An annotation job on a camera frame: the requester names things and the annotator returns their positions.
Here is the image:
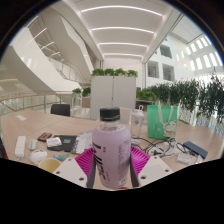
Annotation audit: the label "purple drink bottle black cap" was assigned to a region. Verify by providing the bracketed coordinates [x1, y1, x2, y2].
[91, 106, 133, 191]

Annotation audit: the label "pale yellow mug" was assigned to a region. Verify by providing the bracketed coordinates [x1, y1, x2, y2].
[37, 157, 62, 174]

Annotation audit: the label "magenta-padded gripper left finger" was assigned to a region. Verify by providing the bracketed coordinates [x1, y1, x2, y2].
[53, 147, 96, 189]

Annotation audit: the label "black chair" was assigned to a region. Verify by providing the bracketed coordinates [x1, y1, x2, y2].
[50, 103, 72, 118]

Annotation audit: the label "white flat packet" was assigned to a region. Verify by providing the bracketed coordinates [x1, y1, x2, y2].
[176, 152, 192, 164]

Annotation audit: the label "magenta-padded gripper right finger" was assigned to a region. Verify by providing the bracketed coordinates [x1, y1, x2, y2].
[129, 145, 175, 188]

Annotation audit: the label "ceiling light strips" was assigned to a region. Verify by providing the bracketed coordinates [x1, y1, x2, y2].
[79, 4, 164, 59]

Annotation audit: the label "white tissue pack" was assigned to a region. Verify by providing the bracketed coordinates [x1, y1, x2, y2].
[45, 136, 63, 149]

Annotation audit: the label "black flat folder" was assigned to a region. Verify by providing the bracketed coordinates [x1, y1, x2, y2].
[49, 134, 78, 153]

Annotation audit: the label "printed magazine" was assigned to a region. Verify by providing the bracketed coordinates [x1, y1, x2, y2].
[69, 129, 95, 155]

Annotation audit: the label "white chair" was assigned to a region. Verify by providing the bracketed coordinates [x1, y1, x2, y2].
[119, 106, 133, 126]

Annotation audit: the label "row of green hedge plants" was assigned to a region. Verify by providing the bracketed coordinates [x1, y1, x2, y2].
[136, 74, 224, 134]

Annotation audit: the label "dark blue flat case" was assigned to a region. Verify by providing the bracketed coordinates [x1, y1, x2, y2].
[182, 140, 209, 160]

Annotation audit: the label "planter box with plants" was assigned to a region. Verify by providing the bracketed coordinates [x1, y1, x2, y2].
[71, 87, 92, 109]

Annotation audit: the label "white cabinet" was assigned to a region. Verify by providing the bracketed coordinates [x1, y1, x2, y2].
[89, 75, 138, 121]

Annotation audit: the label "red and black card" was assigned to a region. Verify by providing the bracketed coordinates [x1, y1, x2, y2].
[37, 131, 53, 143]

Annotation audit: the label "clear tumbler with lid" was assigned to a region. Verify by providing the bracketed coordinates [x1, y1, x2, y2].
[130, 105, 146, 139]

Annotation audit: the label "green tote bag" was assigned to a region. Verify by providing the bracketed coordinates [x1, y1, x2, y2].
[146, 104, 179, 140]

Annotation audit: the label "green plants on cabinet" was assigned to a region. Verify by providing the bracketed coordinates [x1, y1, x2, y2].
[90, 67, 139, 78]

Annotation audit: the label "white power strip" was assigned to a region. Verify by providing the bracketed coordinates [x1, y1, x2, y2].
[14, 135, 27, 160]

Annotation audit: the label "teal snack pack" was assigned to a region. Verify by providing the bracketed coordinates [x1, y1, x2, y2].
[53, 153, 72, 162]

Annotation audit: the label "black cable tangle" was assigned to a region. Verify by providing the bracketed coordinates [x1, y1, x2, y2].
[131, 136, 188, 158]

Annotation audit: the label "white computer mouse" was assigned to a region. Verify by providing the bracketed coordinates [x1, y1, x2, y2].
[28, 149, 48, 164]

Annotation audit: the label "white charger block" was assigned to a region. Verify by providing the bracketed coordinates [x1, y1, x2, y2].
[194, 154, 204, 165]

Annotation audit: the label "wooden-topped glass railing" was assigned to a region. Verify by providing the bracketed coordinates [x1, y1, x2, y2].
[0, 91, 74, 116]

